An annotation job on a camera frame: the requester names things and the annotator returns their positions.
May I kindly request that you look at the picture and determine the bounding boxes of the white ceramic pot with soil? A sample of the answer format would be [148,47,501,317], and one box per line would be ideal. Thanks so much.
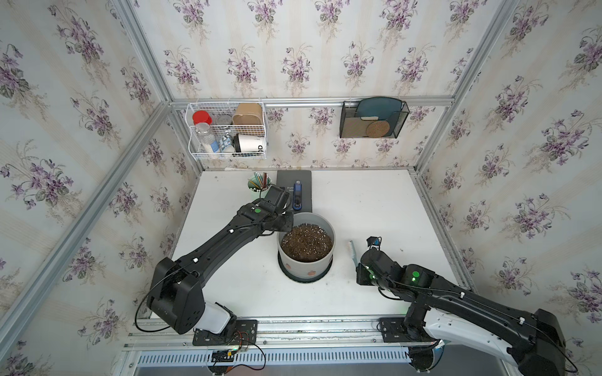
[277,212,336,283]

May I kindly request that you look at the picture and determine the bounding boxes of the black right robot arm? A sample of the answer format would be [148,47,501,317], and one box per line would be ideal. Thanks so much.
[356,245,567,375]

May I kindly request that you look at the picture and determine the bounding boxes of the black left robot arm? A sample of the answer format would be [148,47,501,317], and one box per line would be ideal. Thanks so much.
[146,185,293,338]

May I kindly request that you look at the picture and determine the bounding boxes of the dark green pot saucer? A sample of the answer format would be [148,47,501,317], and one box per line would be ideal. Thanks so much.
[278,255,335,285]

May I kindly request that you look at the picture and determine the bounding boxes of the blue black utility knife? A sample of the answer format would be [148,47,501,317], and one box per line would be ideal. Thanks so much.
[293,180,303,212]

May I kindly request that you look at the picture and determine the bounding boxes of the dark grey mat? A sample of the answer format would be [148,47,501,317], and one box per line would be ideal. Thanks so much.
[276,170,312,212]

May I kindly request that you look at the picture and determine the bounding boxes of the green pen holder cup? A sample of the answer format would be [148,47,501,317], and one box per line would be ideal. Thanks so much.
[247,172,272,194]

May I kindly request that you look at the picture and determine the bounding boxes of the white black cup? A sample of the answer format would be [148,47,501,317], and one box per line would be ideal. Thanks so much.
[233,133,266,154]

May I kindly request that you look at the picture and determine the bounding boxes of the clear plastic bottle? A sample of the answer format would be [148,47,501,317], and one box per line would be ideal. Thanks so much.
[194,122,219,154]

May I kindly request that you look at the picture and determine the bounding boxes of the round cork coaster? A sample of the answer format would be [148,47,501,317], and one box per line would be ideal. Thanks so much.
[365,121,390,139]

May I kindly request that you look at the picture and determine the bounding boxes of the red lidded jar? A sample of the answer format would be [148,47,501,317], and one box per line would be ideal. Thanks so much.
[192,111,213,125]

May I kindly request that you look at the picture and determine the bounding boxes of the small circuit board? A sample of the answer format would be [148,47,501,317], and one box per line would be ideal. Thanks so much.
[211,350,237,363]

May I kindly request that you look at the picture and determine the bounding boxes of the teal plate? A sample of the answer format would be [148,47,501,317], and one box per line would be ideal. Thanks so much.
[355,97,404,138]

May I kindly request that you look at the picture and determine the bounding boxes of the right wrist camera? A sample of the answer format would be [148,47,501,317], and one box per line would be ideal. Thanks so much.
[367,237,382,249]

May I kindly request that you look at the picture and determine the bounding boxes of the white wire wall basket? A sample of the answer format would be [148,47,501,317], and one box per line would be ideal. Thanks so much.
[184,100,268,161]

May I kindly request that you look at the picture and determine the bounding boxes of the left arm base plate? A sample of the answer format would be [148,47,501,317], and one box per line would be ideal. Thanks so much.
[192,320,258,346]

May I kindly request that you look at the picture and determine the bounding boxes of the black mesh wall organizer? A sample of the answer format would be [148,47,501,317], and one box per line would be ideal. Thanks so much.
[339,100,410,139]

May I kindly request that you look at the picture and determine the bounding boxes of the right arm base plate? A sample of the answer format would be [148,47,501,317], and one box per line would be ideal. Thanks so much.
[376,316,423,343]

